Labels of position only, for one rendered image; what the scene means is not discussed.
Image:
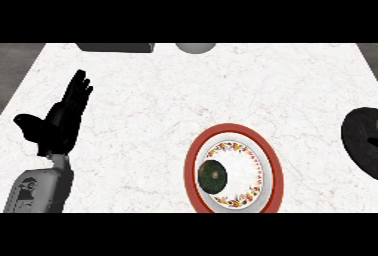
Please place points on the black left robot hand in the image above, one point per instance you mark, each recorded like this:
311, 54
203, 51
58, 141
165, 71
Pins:
61, 121

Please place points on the black pan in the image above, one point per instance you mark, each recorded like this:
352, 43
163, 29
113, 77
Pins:
360, 140

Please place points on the dark grey flat block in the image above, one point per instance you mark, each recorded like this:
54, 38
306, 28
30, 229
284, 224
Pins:
116, 47

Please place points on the red rimmed floral plate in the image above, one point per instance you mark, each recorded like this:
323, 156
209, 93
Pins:
261, 156

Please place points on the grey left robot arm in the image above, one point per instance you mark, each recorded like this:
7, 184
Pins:
39, 190

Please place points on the grey round object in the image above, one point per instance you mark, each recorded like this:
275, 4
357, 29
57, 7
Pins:
196, 47

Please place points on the dark green can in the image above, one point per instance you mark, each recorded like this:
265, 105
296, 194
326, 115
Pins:
212, 176

